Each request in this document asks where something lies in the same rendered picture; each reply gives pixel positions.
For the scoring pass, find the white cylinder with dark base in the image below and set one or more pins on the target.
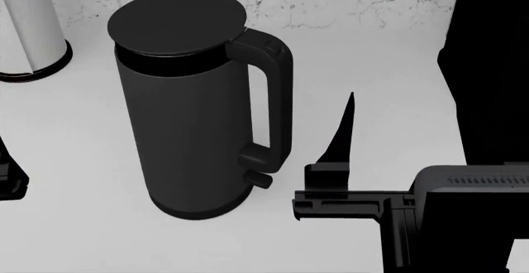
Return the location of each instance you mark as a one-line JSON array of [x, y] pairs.
[[29, 21]]

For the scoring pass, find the tall black appliance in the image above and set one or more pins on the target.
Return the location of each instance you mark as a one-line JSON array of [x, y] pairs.
[[492, 68]]

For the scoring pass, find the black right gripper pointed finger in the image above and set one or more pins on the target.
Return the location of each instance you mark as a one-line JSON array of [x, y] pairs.
[[336, 167]]

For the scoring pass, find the black electric kettle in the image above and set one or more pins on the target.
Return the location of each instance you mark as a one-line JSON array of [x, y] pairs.
[[186, 124]]

